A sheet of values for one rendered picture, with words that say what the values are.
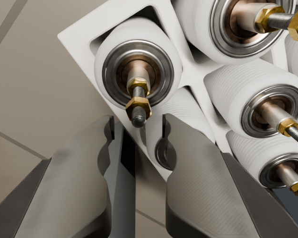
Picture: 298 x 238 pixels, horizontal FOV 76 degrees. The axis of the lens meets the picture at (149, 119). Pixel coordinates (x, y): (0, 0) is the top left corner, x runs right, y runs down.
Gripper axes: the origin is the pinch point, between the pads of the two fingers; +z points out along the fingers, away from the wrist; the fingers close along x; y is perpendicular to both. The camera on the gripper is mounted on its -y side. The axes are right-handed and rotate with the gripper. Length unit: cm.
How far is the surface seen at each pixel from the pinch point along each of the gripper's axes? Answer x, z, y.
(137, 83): 0.0, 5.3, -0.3
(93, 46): -6.3, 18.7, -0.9
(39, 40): -21.1, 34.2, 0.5
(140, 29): 0.4, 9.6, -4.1
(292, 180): 20.8, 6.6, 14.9
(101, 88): -4.0, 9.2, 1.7
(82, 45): -7.2, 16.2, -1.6
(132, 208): -2.0, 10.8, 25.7
